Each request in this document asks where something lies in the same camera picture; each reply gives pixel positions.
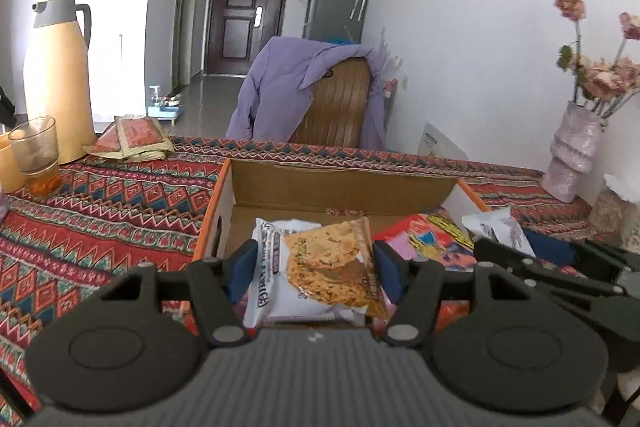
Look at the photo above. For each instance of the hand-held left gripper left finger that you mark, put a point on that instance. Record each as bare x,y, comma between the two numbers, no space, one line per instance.
242,267

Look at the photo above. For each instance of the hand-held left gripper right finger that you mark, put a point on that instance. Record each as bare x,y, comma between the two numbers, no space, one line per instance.
392,272

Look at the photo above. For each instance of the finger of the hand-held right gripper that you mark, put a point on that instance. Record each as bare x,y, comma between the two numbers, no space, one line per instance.
505,257
550,249

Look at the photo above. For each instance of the white cracker snack packet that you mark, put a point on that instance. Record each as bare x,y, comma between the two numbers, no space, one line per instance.
495,224
320,267

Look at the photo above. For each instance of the red foil snack packet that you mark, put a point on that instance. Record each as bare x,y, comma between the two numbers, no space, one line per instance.
425,237

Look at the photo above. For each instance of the red cardboard box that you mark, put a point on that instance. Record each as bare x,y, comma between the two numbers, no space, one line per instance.
340,187

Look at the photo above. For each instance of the beige patterned container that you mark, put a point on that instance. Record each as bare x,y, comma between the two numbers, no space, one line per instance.
615,217

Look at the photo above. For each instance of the pale textured vase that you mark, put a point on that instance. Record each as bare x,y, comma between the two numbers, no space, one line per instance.
575,147

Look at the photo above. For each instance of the white leaning board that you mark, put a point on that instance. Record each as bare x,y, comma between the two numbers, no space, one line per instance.
440,142

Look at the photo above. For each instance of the patterned red tablecloth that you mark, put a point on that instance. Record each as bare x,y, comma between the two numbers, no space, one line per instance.
100,217

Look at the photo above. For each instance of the red patterned sachet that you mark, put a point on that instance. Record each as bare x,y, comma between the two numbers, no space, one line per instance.
145,137
102,144

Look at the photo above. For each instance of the wooden chair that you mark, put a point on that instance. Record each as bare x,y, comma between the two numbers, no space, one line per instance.
335,107

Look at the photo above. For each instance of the small blue stool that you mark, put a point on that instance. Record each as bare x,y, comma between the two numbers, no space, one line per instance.
165,109

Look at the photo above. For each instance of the purple jacket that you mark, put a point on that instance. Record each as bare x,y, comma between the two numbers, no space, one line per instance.
270,92

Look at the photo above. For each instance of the dried pink flowers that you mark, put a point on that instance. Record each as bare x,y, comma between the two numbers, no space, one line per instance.
607,79

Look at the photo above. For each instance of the dark brown door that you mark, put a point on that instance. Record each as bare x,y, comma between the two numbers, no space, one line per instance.
245,37

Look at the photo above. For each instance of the clear glass cup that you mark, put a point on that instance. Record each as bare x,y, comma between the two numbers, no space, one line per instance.
35,152

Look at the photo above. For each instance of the yellow cup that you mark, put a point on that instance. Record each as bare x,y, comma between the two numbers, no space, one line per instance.
9,167

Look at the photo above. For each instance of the cream thermos jug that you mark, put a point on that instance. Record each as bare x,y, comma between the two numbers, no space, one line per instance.
60,82

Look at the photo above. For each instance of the grey side door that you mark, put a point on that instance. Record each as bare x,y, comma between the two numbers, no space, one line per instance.
187,7

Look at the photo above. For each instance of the black bag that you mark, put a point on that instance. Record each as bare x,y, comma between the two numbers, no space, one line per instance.
6,107

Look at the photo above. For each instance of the white wall socket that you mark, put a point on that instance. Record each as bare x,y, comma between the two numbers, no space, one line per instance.
405,83

